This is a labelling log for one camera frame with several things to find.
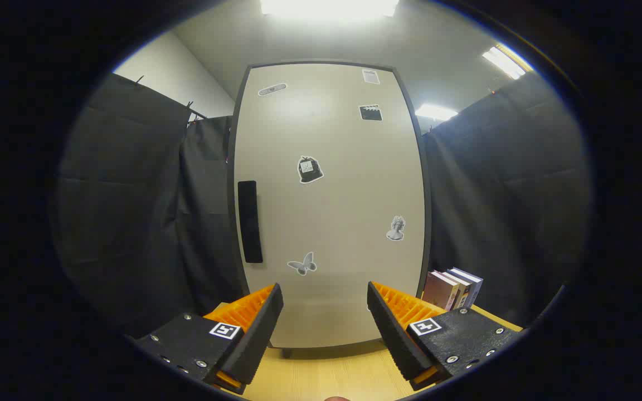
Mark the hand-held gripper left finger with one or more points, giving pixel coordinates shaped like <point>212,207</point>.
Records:
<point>259,334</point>

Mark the black backdrop cloth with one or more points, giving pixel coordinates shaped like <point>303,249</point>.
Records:
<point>131,223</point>

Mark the large ceiling light panel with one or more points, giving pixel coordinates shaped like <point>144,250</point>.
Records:
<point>326,6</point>

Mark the grey cabinet door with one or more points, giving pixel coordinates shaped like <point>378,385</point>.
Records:
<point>343,223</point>

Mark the white spine book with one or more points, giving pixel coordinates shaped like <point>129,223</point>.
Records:
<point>462,292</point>

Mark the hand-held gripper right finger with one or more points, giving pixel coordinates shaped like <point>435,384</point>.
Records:
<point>393,334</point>

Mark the grey cabinet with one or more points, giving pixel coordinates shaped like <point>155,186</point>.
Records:
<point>427,223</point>

